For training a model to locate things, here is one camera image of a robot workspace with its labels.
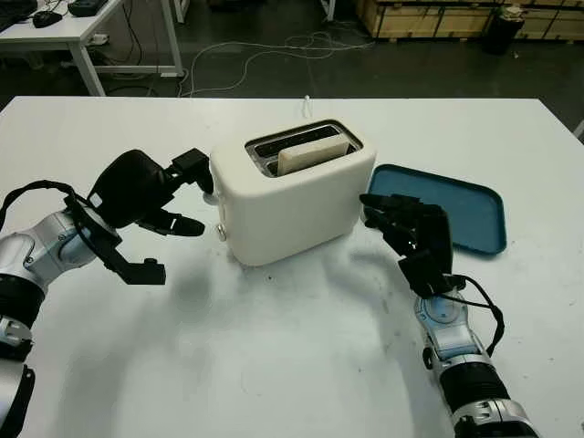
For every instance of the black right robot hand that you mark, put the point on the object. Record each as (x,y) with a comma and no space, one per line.
(435,237)

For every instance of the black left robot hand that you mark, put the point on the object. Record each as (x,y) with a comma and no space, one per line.
(132,187)

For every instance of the blue plastic tray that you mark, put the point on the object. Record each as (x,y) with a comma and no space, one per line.
(456,205)

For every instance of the white toaster lever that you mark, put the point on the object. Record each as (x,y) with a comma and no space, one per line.
(211,197)

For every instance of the white two-slot toaster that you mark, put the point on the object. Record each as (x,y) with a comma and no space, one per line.
(292,214)

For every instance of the slice of bread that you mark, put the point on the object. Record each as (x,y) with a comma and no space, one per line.
(310,153)

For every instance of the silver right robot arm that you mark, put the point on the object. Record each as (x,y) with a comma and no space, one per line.
(456,337)

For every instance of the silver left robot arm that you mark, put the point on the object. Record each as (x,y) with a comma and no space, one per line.
(45,246)

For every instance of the silver toaster dial knob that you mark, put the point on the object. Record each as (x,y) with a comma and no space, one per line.
(222,232)

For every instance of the white power strip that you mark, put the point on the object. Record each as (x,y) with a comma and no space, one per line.
(100,40)

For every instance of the white office desk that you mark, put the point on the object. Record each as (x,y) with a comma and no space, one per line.
(68,29)

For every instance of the grey chair part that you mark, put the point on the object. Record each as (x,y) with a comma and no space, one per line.
(580,130)

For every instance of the black handheld device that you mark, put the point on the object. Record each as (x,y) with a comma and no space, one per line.
(87,7)

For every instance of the black computer mouse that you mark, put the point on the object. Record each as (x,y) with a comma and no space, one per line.
(47,18)

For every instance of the black trash bin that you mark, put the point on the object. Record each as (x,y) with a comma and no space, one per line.
(499,37)

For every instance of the black laptop keyboard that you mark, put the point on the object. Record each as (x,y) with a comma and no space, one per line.
(13,13)

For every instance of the wooden shipping crate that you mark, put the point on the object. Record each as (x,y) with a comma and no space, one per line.
(420,18)
(554,20)

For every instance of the crumpled paper in bin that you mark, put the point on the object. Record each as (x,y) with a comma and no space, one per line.
(511,12)

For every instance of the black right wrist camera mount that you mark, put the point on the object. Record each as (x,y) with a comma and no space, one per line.
(420,274)

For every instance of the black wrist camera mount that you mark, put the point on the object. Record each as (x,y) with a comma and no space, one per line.
(141,274)
(420,274)

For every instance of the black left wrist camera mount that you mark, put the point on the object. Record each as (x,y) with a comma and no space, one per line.
(141,274)

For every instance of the white desk leg frame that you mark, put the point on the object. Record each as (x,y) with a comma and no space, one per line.
(328,9)
(179,10)

